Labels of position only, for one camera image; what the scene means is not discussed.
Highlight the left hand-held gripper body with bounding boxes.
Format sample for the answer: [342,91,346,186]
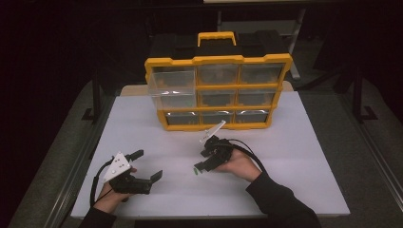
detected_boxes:
[103,151,152,195]

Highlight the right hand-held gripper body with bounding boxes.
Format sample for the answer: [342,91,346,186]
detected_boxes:
[199,119,236,172]

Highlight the clear plastic storage drawer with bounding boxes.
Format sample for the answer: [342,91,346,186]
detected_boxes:
[147,69,198,109]

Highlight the yellow organizer cabinet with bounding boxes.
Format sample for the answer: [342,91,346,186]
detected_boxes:
[144,30,294,132]

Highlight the person's right hand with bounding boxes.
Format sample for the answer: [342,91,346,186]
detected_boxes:
[214,148,262,183]

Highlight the person's left hand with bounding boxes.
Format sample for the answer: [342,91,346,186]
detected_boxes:
[93,166,138,214]

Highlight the group of clear drawers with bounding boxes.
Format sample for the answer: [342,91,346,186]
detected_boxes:
[164,62,285,125]

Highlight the black metal stand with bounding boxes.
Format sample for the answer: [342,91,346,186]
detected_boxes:
[351,66,379,124]
[81,70,105,123]

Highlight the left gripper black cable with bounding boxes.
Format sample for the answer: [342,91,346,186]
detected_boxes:
[89,155,115,207]

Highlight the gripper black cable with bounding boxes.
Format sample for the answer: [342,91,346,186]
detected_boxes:
[89,155,115,207]
[226,138,268,174]

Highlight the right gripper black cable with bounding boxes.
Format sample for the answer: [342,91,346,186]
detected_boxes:
[226,138,268,174]

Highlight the aluminium rail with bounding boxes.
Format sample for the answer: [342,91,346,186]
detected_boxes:
[44,94,117,228]
[338,94,403,203]

